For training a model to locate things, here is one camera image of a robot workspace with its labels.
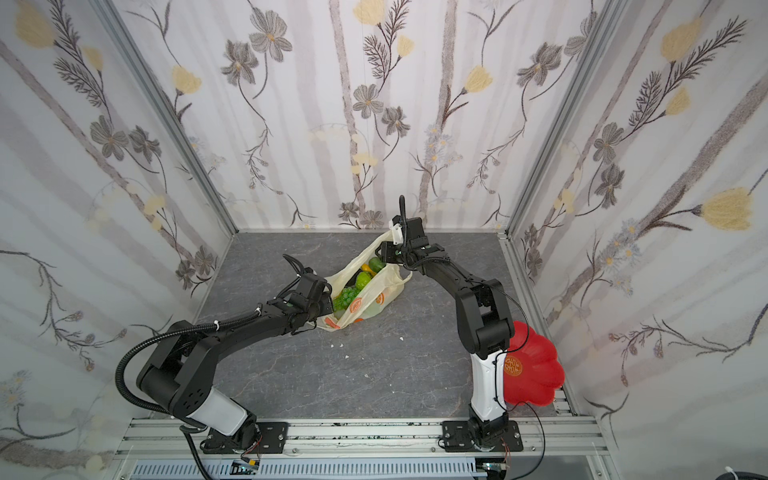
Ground yellow printed plastic bag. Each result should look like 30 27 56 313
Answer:
317 232 412 331

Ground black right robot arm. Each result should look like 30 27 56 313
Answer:
376 214 515 452

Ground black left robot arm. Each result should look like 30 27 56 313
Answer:
119 271 333 454

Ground green grape bunch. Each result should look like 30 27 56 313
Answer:
333 287 360 312

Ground dark green avocado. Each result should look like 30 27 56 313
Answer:
368 257 386 274

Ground light green custard apple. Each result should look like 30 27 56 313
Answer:
355 272 372 291

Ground yellow banana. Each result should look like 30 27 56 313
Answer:
360 264 377 279

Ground red flower-shaped plate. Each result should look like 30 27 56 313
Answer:
503 321 565 407

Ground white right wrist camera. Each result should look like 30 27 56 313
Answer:
389 220 404 245

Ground black left corrugated cable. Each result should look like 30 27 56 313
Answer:
113 308 265 415

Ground white slotted cable duct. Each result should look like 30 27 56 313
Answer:
128 458 487 480

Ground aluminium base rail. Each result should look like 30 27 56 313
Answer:
119 418 607 460

